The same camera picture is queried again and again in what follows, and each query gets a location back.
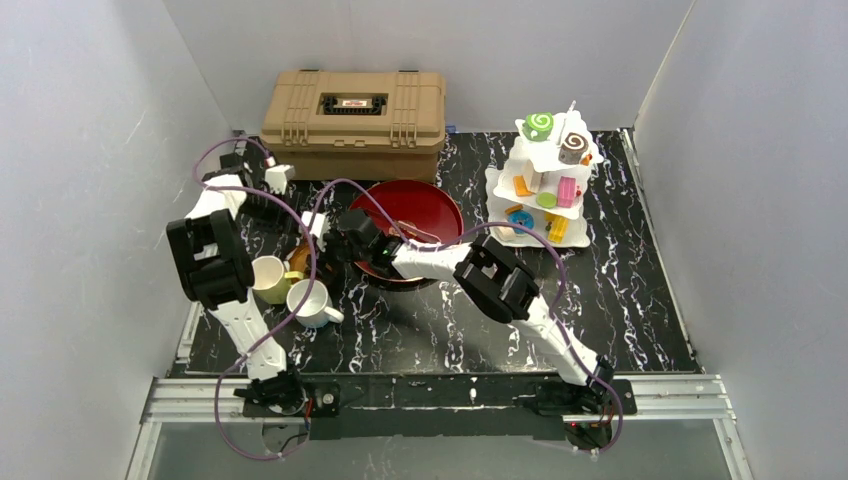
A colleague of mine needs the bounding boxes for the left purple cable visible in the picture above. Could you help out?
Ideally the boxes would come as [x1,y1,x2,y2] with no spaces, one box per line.
[192,137,321,462]

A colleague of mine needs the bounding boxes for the pink toy cake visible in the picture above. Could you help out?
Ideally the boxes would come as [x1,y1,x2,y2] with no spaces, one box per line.
[557,176,578,208]

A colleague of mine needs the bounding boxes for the white tiered cake stand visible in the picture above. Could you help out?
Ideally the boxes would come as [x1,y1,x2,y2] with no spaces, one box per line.
[486,106,604,248]

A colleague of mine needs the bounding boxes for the yellow toy cake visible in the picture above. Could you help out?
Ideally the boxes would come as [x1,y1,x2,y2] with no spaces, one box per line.
[545,213,569,244]

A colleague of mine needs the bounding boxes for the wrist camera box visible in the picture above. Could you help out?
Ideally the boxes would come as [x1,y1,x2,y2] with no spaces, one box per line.
[263,157,296,196]
[301,211,329,252]

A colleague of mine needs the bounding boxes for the green swirl roll cake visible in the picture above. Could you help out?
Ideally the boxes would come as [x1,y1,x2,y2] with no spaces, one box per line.
[521,112,555,142]

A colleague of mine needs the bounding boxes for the green toy macaron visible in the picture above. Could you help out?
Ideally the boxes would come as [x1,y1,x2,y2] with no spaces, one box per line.
[536,192,558,209]

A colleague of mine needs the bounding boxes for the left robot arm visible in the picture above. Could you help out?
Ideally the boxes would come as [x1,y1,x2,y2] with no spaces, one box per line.
[165,167,304,409]

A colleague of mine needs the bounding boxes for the brown swirl roll cake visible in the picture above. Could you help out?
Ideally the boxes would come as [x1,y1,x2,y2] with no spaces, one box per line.
[558,132,590,165]

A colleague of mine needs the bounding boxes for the white toy cake slice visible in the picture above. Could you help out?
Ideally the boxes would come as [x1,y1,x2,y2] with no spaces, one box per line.
[522,161,544,194]

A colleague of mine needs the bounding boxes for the tan plastic toolbox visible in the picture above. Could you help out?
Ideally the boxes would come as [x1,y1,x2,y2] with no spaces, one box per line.
[259,70,447,183]

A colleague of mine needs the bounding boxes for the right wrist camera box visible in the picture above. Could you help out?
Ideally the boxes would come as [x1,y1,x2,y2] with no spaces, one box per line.
[301,211,329,252]

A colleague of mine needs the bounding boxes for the yellow green mug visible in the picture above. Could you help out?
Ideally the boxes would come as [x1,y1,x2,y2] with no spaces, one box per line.
[252,255,304,305]

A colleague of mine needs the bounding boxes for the blue toy donut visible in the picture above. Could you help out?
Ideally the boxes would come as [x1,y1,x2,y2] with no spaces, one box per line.
[507,209,535,236]

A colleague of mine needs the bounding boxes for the purple cable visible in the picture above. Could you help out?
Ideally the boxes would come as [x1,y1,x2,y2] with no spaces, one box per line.
[192,137,321,462]
[307,178,625,454]

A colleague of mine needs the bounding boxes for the orange round toy biscuit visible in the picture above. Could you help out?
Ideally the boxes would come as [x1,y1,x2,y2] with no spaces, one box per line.
[504,204,523,216]

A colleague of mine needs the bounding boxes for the pink handled metal tongs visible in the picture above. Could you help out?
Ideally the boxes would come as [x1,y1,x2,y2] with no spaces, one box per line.
[389,220,442,244]

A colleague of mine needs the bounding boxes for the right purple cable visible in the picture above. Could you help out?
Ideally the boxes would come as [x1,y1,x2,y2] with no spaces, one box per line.
[307,178,625,454]

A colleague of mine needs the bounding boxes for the red round tray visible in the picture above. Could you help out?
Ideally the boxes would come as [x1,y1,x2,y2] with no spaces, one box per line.
[349,180,465,284]

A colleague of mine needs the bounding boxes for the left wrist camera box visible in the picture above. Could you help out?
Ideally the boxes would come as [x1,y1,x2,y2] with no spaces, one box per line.
[263,157,296,196]

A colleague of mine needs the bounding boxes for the orange toy cake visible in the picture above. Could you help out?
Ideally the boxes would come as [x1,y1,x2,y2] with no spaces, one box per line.
[513,175,534,197]

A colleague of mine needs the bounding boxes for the white round toy mochi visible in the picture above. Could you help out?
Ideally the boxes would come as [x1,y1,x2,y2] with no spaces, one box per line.
[492,224,517,242]

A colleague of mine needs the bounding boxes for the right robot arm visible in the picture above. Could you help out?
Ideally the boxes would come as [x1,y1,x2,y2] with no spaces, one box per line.
[320,209,617,401]

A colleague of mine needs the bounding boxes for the white grey mug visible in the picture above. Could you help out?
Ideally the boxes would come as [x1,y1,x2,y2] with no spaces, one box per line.
[286,280,344,329]

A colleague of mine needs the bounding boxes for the wooden coaster stack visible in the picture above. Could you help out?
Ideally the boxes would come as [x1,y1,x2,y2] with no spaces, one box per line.
[287,241,321,276]

